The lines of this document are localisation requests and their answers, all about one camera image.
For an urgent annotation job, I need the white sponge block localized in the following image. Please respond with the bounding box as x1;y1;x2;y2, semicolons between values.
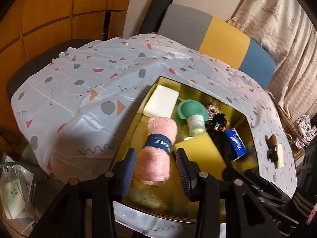
142;85;179;118

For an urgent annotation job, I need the pink patterned curtain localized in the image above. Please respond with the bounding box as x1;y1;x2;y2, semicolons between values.
229;0;316;121

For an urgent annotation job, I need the green capped small bottle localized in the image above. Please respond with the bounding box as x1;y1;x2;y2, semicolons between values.
177;99;208;136

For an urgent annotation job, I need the yellow green sponge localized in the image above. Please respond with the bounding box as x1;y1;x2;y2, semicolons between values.
174;132;226;180

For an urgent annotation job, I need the patterned plastic tablecloth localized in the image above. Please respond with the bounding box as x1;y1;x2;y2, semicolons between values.
10;32;298;238

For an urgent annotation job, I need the black scrunchie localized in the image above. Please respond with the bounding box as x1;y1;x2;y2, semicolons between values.
268;148;278;164

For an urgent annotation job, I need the brown makeup sponge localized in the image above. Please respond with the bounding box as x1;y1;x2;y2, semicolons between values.
265;134;278;149

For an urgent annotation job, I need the blue tempo tissue pack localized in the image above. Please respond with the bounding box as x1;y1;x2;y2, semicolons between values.
225;128;247;161

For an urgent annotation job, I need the pink towel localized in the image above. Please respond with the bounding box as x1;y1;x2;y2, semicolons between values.
135;117;177;186

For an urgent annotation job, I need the gold metal tin tray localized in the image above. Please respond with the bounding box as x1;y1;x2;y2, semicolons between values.
114;77;259;223

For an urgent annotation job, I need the grey yellow blue chair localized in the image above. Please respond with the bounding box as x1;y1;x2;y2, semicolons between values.
158;4;276;89

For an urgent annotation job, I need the plastic bag on floor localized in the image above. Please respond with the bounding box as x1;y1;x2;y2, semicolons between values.
1;155;38;237

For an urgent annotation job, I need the black hair wig piece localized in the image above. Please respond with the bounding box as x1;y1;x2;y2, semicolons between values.
205;113;233;167

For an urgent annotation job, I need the patterned scrunchie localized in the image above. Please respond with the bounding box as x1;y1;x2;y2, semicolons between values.
206;104;219;119

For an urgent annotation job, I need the wooden cabinet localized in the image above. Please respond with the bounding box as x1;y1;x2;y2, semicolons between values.
1;0;130;153

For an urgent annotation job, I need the pile of clothes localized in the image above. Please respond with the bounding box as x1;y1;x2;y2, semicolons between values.
294;114;316;149

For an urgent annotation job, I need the wooden side table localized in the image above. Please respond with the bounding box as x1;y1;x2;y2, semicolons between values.
269;94;305;161

